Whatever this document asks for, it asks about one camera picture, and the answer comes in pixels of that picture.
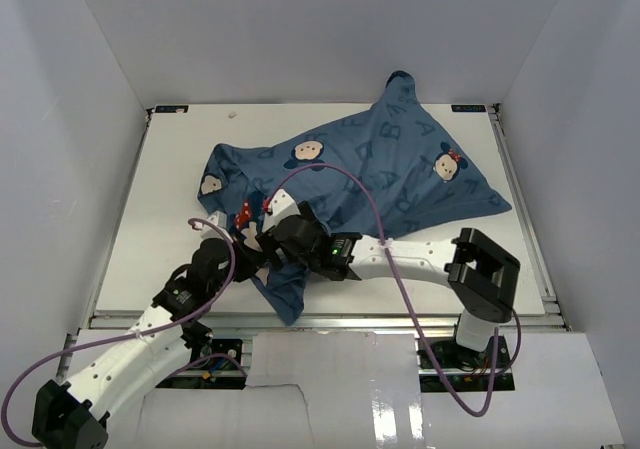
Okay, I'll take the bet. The blue cartoon print pillowcase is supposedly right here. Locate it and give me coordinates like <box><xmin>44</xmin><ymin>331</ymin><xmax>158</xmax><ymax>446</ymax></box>
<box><xmin>195</xmin><ymin>70</ymin><xmax>512</xmax><ymax>327</ymax></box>

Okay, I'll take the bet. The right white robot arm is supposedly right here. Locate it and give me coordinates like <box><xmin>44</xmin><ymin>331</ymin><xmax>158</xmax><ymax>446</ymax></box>
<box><xmin>256</xmin><ymin>215</ymin><xmax>521</xmax><ymax>368</ymax></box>

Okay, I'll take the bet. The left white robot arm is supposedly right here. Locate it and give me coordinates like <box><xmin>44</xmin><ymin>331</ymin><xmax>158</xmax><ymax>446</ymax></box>
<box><xmin>32</xmin><ymin>238</ymin><xmax>266</xmax><ymax>448</ymax></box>

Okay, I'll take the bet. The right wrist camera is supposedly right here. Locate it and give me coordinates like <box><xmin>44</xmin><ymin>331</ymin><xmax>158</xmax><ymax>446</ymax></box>
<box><xmin>264</xmin><ymin>189</ymin><xmax>299</xmax><ymax>217</ymax></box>

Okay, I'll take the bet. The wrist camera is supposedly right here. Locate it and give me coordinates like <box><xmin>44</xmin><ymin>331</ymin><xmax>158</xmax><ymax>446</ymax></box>
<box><xmin>188</xmin><ymin>211</ymin><xmax>229</xmax><ymax>238</ymax></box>
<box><xmin>264</xmin><ymin>189</ymin><xmax>299</xmax><ymax>217</ymax></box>

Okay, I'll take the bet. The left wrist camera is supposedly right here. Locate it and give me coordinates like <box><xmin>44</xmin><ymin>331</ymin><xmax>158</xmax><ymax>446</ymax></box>
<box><xmin>188</xmin><ymin>211</ymin><xmax>229</xmax><ymax>238</ymax></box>

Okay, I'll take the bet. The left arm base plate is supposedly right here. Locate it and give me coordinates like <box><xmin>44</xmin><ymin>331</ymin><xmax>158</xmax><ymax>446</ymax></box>
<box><xmin>157</xmin><ymin>338</ymin><xmax>246</xmax><ymax>390</ymax></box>

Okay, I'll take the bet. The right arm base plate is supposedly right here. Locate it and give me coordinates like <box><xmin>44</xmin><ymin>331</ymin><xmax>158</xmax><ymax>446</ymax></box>
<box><xmin>417</xmin><ymin>336</ymin><xmax>515</xmax><ymax>393</ymax></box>

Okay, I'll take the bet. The aluminium table frame rail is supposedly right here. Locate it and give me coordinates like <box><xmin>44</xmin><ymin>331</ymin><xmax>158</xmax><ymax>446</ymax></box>
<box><xmin>489</xmin><ymin>102</ymin><xmax>571</xmax><ymax>330</ymax></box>

